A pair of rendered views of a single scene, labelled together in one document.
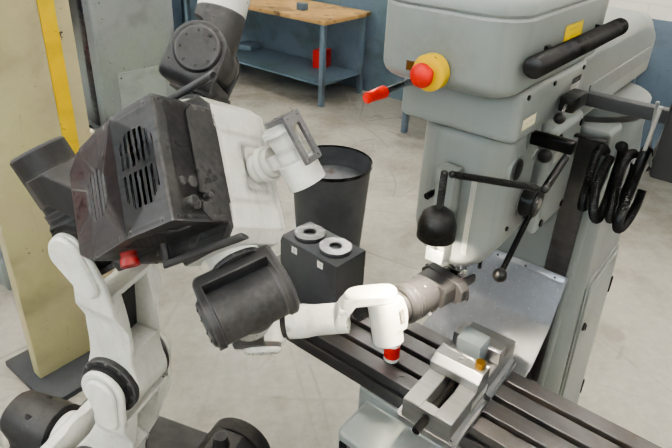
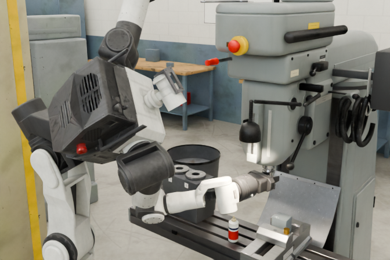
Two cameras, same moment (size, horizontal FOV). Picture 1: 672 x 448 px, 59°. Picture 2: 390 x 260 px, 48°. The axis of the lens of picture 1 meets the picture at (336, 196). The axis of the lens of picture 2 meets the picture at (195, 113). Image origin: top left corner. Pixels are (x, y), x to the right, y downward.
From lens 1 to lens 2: 46 cm
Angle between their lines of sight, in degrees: 13
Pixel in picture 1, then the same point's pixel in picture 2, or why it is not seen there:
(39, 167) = (28, 112)
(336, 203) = not seen: hidden behind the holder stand
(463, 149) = (262, 93)
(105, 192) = (70, 111)
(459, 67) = (252, 41)
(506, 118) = (281, 69)
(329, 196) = not seen: hidden behind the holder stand
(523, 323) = (316, 219)
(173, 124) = (107, 72)
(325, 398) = not seen: outside the picture
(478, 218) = (274, 132)
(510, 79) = (278, 44)
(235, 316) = (140, 172)
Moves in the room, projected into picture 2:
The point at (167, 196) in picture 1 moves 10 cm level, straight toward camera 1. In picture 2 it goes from (105, 103) to (110, 111)
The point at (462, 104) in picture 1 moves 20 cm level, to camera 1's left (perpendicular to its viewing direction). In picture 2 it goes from (258, 66) to (198, 66)
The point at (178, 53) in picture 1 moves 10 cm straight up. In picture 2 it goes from (108, 43) to (107, 11)
